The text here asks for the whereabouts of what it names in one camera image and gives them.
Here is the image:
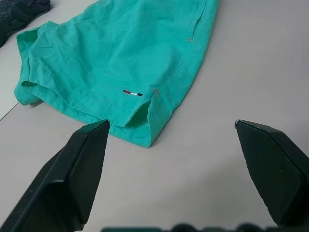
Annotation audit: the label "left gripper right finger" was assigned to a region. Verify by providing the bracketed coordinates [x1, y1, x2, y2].
[234, 119, 309, 228]

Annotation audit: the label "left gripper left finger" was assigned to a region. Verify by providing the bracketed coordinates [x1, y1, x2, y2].
[0, 119, 111, 232]

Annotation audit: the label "green shorts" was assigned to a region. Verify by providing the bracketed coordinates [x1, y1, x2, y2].
[13, 0, 220, 148]

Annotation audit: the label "dark rolled garment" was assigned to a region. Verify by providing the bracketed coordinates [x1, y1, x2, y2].
[0, 0, 51, 48]

